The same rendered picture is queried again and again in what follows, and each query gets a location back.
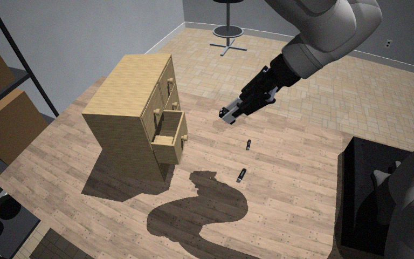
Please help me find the small wooden chest of drawers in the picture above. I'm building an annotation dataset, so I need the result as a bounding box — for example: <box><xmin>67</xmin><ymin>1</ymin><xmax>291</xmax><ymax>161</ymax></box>
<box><xmin>81</xmin><ymin>54</ymin><xmax>174</xmax><ymax>182</ymax></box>

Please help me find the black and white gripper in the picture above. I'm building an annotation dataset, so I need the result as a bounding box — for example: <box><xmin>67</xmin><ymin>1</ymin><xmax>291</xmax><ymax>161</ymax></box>
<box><xmin>222</xmin><ymin>53</ymin><xmax>301</xmax><ymax>124</ymax></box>

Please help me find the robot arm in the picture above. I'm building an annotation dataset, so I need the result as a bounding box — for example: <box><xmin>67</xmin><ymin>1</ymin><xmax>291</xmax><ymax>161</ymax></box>
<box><xmin>264</xmin><ymin>0</ymin><xmax>414</xmax><ymax>259</ymax></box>

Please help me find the black nine-volt battery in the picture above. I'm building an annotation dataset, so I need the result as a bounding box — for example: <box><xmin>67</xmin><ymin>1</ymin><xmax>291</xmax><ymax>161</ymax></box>
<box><xmin>219</xmin><ymin>107</ymin><xmax>236</xmax><ymax>125</ymax></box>

